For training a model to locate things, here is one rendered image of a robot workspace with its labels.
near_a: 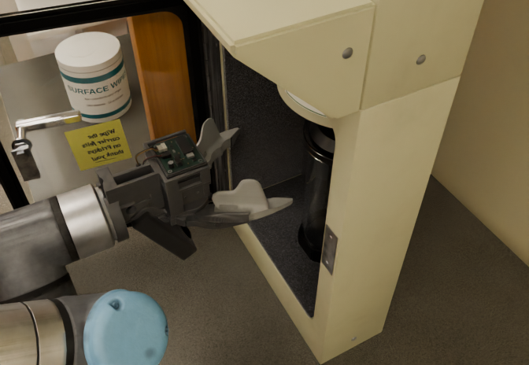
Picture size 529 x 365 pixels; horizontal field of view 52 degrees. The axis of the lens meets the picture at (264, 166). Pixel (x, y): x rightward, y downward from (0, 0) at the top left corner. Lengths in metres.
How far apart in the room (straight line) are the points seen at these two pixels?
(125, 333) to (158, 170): 0.19
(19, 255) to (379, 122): 0.37
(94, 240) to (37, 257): 0.06
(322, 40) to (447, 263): 0.64
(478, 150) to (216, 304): 0.53
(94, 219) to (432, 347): 0.53
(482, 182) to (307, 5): 0.72
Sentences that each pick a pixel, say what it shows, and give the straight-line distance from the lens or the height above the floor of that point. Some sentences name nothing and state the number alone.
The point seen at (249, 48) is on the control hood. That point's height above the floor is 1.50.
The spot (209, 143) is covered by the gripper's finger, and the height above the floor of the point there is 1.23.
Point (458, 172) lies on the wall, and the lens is 1.10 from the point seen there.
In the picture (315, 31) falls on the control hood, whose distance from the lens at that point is 0.39.
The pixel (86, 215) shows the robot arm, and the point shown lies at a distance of 0.60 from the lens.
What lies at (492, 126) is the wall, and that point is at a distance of 0.99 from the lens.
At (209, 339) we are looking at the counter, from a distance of 0.86.
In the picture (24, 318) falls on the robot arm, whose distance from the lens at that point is 0.47.
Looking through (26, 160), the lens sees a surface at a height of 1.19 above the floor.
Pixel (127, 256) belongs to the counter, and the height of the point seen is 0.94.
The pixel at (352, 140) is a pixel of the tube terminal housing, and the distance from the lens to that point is 0.49.
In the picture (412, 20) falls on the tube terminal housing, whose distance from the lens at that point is 0.44.
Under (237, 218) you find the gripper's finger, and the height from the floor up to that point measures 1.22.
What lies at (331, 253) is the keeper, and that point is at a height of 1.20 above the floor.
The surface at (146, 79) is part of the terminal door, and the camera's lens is 0.75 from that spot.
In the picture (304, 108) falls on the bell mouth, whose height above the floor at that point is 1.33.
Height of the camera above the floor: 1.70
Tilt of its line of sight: 45 degrees down
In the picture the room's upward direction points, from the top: straight up
